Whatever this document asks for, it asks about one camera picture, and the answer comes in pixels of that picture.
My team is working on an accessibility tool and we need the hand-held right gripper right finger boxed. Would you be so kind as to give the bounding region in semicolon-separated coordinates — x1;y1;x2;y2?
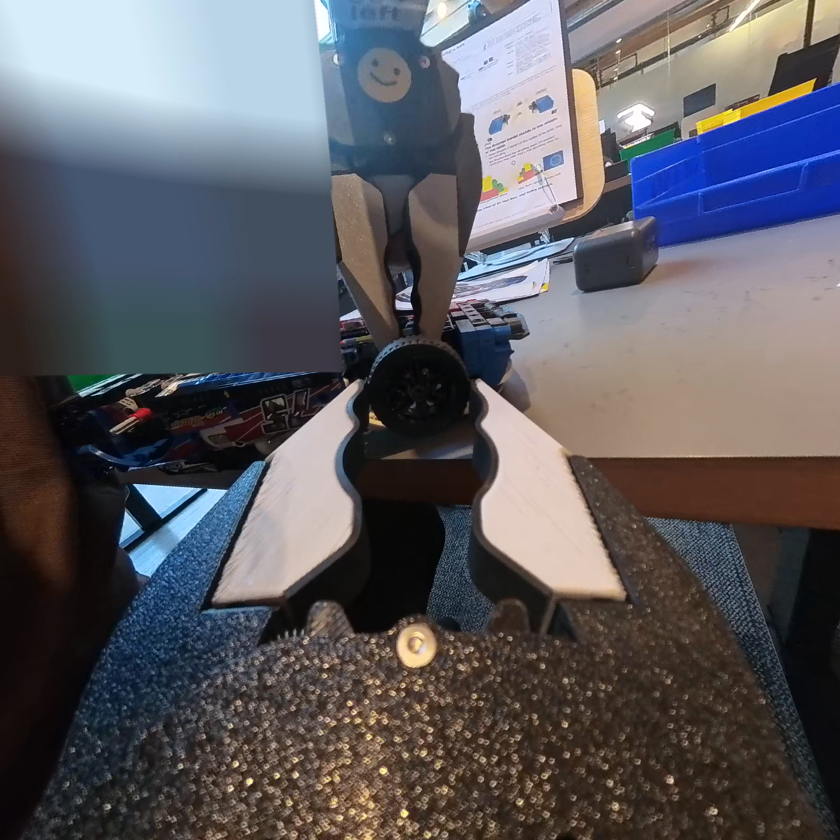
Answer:
470;379;627;603

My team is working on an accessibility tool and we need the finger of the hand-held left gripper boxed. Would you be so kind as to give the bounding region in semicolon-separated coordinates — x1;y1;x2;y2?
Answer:
407;171;476;342
331;172;403;347

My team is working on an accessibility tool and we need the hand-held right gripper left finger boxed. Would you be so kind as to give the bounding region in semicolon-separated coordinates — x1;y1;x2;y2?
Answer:
210;379;365;606

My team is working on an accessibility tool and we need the toy brick car chassis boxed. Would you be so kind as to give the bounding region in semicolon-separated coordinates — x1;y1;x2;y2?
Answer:
66;298;529;473

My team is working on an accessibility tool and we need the black toy car wheel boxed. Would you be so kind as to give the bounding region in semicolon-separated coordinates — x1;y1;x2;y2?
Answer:
367;338;471;435

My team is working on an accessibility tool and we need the grey desk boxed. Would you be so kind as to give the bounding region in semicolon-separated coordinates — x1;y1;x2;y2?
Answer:
354;203;840;532

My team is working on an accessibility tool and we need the white stand base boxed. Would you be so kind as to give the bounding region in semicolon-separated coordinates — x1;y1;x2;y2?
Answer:
486;236;575;266

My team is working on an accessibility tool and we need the open instruction booklet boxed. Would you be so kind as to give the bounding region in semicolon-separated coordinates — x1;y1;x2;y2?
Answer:
453;259;551;306

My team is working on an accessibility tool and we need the printed instruction sheet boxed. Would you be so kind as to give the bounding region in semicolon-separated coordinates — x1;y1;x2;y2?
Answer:
420;0;580;240

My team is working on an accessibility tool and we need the pale wooden display board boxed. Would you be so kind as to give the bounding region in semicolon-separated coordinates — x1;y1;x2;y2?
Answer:
469;69;599;253

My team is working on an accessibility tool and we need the dark grey power adapter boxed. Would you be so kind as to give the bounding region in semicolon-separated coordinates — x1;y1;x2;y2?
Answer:
573;217;659;293

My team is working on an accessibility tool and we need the person's dark brown clothing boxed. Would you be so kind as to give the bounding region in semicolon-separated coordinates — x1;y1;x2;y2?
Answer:
0;377;132;840

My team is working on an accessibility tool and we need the blue plastic bin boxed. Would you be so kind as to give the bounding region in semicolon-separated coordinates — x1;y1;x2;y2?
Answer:
630;82;840;249

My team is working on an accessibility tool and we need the yellow plastic bin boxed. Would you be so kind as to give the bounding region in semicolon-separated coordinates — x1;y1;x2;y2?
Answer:
696;77;818;135

